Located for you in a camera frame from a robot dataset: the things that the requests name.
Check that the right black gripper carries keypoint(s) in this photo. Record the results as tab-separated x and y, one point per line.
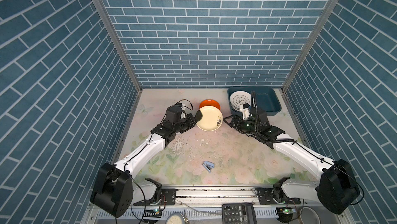
233	120

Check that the black mounting plate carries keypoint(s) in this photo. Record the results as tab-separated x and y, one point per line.
166	197
266	195

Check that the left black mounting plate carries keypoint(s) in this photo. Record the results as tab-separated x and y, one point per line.
166	197

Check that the small blue stapler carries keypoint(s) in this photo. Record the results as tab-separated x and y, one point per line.
209	166

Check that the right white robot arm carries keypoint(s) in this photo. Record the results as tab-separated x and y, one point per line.
335	186

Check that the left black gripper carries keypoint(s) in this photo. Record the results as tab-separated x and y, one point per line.
188	117

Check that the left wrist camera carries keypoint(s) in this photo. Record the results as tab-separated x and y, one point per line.
181	105

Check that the teal plastic bin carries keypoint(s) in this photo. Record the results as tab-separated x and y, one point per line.
266	96

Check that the cream plate black brushstroke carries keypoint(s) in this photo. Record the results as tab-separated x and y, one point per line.
211	118

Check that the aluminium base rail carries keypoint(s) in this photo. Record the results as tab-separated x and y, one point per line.
217	194

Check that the small orange plate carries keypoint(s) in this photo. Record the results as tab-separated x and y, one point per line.
209	102

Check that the black calculator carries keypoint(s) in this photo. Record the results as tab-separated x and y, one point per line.
238	213

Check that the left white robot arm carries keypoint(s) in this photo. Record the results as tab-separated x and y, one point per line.
126	169

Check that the white plate green cloud motif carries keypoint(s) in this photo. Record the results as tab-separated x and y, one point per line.
239	98

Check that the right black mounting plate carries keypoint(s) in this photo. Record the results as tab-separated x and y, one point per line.
266	195

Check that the round white clock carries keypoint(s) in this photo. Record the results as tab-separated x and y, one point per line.
177	218

